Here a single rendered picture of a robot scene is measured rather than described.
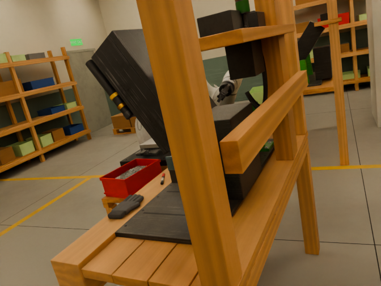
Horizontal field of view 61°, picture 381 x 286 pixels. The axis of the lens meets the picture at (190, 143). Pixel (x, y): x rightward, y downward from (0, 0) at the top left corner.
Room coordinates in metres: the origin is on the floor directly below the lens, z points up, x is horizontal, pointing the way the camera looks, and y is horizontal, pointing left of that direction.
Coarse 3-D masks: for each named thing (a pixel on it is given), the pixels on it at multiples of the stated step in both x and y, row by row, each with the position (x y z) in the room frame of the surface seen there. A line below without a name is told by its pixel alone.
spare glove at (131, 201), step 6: (126, 198) 1.41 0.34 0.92; (132, 198) 1.41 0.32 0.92; (138, 198) 1.38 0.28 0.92; (120, 204) 1.35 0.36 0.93; (126, 204) 1.34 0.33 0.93; (132, 204) 1.33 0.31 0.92; (138, 204) 1.33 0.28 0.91; (114, 210) 1.31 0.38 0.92; (120, 210) 1.30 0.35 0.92; (126, 210) 1.29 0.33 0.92; (108, 216) 1.28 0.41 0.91; (114, 216) 1.26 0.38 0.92; (120, 216) 1.25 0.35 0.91
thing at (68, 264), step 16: (160, 176) 1.67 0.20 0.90; (144, 192) 1.49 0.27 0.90; (96, 224) 1.26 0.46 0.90; (112, 224) 1.23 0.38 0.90; (80, 240) 1.15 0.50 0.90; (96, 240) 1.12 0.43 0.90; (112, 240) 1.14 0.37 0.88; (64, 256) 1.05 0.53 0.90; (80, 256) 1.03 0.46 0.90; (64, 272) 1.02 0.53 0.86; (80, 272) 0.98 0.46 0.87
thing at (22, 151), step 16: (64, 48) 7.82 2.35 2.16; (0, 64) 6.30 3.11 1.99; (16, 64) 6.55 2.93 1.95; (0, 80) 6.67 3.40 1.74; (16, 80) 6.49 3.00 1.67; (48, 80) 7.23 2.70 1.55; (0, 96) 6.20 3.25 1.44; (16, 96) 6.34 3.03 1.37; (64, 96) 8.01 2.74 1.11; (48, 112) 7.08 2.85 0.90; (64, 112) 7.25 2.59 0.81; (80, 112) 7.80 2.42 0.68; (0, 128) 6.40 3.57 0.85; (16, 128) 6.14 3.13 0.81; (32, 128) 6.48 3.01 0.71; (64, 128) 7.76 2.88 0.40; (80, 128) 7.65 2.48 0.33; (16, 144) 6.58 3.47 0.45; (32, 144) 6.44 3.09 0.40; (48, 144) 6.76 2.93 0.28; (0, 160) 5.80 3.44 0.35; (16, 160) 5.99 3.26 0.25
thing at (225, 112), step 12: (216, 108) 1.46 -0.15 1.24; (228, 108) 1.40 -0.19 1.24; (240, 108) 1.35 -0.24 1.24; (216, 120) 1.22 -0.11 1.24; (228, 120) 1.20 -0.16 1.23; (240, 120) 1.29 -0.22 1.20; (216, 132) 1.22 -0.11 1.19; (228, 132) 1.20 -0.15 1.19; (252, 168) 1.34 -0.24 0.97; (228, 180) 1.22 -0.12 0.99; (240, 180) 1.20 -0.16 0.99; (252, 180) 1.31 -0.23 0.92; (228, 192) 1.22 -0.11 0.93; (240, 192) 1.20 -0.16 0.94
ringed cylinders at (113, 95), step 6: (90, 60) 1.46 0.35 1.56; (90, 66) 1.45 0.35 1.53; (96, 66) 1.45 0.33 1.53; (96, 72) 1.44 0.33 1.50; (96, 78) 1.44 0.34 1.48; (102, 78) 1.43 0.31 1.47; (102, 84) 1.43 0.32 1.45; (108, 84) 1.43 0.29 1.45; (108, 90) 1.42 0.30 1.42; (114, 90) 1.42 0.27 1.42; (114, 96) 1.41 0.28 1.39; (120, 96) 1.42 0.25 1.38; (114, 102) 1.41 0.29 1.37; (120, 102) 1.40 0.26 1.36; (120, 108) 1.40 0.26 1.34; (126, 108) 1.40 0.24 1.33; (126, 114) 1.38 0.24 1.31; (132, 114) 1.39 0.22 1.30
